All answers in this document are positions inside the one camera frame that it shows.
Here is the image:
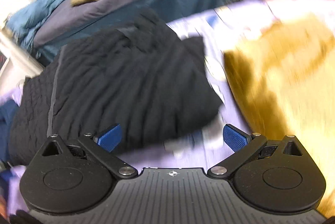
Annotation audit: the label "navy blue garment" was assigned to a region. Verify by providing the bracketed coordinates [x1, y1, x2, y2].
[0, 100, 19, 163]

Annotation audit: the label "lavender printed bed sheet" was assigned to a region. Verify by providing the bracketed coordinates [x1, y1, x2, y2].
[1, 11, 334, 216]

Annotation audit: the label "black quilted jacket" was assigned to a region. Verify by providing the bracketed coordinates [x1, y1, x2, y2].
[8, 9, 223, 165]

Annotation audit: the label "golden yellow blanket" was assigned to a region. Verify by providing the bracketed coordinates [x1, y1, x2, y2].
[223, 14, 334, 217]

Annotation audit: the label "grey purple blanket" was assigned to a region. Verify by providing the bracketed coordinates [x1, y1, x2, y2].
[33, 0, 137, 48]

